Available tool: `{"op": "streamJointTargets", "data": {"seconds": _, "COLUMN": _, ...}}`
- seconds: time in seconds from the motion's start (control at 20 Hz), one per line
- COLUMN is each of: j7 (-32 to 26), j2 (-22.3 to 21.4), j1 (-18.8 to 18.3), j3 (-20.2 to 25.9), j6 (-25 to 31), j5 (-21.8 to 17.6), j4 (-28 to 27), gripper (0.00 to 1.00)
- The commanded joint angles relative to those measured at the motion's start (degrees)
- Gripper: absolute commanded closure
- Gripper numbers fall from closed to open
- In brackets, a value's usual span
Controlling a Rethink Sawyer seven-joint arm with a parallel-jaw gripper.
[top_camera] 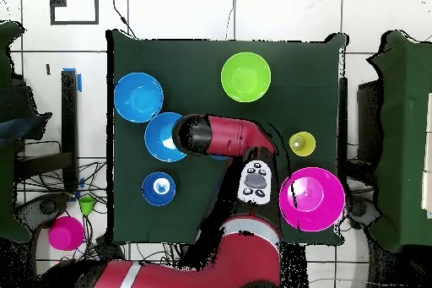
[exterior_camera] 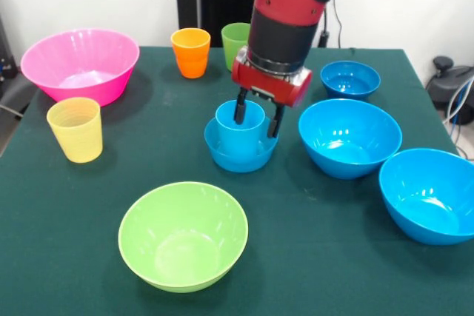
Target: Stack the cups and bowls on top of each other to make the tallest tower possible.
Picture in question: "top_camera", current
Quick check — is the large blue bowl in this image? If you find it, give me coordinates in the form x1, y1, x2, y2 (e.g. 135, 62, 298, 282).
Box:
143, 111, 188, 163
113, 72, 165, 124

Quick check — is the lime green bowl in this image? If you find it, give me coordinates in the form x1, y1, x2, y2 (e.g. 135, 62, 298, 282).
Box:
220, 52, 272, 104

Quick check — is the small dark blue bowl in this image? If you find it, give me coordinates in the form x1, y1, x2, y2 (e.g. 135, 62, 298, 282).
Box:
141, 171, 177, 207

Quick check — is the dark green table cloth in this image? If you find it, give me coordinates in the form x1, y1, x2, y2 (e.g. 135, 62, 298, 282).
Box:
105, 29, 348, 247

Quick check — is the yellow ribbed cup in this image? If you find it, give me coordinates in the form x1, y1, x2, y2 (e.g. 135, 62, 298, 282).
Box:
288, 131, 317, 158

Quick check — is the large pink bowl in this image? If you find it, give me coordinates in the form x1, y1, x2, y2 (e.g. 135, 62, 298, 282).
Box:
278, 166, 346, 233

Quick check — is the small green cup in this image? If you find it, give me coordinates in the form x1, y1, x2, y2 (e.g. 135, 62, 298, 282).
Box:
78, 196, 96, 216

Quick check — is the blue tape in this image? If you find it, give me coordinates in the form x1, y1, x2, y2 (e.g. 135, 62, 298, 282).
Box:
62, 67, 83, 93

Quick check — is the black power adapter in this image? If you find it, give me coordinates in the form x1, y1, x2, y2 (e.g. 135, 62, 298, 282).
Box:
94, 235, 126, 262

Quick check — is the black box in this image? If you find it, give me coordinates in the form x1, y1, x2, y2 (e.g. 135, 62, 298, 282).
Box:
356, 79, 384, 164

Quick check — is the black equipment base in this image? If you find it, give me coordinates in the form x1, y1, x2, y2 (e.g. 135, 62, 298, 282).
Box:
347, 196, 381, 230
14, 192, 71, 231

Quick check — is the pink cup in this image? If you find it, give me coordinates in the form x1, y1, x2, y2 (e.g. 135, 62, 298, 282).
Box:
47, 215, 85, 253

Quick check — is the green cloth covered table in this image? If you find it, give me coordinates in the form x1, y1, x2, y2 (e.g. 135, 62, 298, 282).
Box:
366, 30, 432, 253
0, 19, 33, 243

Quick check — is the dark blue fabric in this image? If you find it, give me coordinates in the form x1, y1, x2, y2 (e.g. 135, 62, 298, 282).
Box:
0, 111, 53, 149

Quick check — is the black post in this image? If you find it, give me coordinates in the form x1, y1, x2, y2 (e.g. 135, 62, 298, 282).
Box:
337, 77, 349, 181

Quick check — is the black stand frame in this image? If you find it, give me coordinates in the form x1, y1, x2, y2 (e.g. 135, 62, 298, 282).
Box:
13, 68, 80, 194

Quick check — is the black cable tangle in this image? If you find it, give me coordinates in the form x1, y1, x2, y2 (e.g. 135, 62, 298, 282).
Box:
14, 160, 109, 262

